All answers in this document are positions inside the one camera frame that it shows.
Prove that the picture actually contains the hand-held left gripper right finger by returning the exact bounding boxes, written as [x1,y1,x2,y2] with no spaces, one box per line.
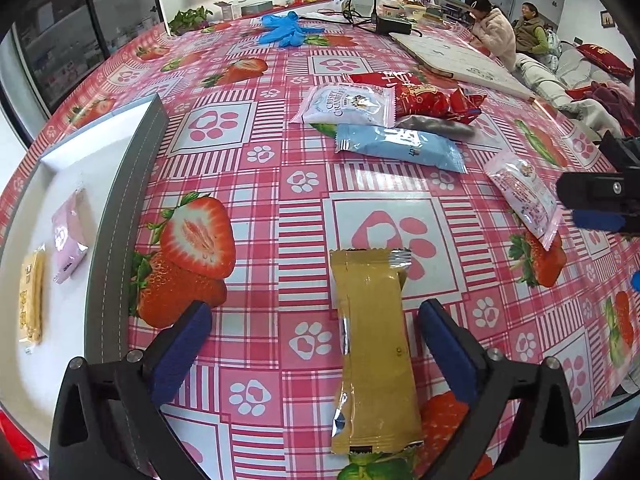
[419,298,581,480]

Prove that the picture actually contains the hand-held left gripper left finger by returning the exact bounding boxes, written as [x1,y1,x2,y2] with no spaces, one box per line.
[49,300,213,480]

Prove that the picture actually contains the gold snack packet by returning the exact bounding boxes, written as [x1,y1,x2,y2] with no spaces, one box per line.
[329,248,426,457]

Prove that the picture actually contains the pink-edged cracker packet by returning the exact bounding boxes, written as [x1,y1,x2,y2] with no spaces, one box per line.
[483,152,564,252]

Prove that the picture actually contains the small red candy packet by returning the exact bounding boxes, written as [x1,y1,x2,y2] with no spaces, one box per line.
[446,88,489,126]

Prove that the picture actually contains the grey box with white inside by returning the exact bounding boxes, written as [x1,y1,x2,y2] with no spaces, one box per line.
[0,92,170,480]

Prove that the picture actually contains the light blue snack packet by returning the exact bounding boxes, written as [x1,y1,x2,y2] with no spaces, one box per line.
[334,123,468,174]

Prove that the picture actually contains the round red snack packet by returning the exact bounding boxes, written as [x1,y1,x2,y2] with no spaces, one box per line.
[394,84,452,120]

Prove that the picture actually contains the pale blue-white cracker packet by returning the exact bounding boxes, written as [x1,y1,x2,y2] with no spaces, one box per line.
[291,82,399,129]

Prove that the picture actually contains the maroon clothing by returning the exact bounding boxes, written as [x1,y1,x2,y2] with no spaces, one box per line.
[581,81,637,112]

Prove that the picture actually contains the grey sofa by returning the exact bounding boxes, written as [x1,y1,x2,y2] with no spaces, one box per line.
[514,40,632,137]

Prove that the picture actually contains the yellow snack packet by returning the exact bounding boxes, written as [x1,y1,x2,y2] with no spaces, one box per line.
[18,245,47,355]

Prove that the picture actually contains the red cushion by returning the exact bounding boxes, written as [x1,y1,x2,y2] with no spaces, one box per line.
[575,42,635,80]

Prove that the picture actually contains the pale pink snack packet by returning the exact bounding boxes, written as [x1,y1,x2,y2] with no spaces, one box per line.
[51,186,90,286]

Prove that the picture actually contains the strawberry print tablecloth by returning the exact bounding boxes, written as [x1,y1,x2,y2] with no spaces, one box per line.
[0,7,640,480]

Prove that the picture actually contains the clear packet of dark snack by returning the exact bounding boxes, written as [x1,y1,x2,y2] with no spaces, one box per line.
[395,114,477,139]

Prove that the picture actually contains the white padded mat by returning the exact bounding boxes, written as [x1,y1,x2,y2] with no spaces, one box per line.
[388,32,537,100]

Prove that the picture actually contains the flat red snack packet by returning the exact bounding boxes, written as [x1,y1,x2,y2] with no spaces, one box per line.
[349,71,426,92]

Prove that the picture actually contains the black power adapter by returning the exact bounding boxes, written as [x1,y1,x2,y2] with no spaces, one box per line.
[375,15,413,37]

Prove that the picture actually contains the pile of food containers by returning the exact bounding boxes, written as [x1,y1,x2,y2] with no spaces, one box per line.
[379,0,443,23]

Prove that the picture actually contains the green potted plant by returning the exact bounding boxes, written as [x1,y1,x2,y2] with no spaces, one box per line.
[168,6,214,37]

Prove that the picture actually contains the blue rubber gloves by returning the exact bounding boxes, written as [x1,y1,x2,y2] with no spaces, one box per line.
[259,11,324,48]

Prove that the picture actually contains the glass door cabinet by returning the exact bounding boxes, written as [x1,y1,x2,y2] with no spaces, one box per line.
[12,0,157,113]

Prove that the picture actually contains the black cable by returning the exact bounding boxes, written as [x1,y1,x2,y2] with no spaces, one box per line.
[343,0,379,27]

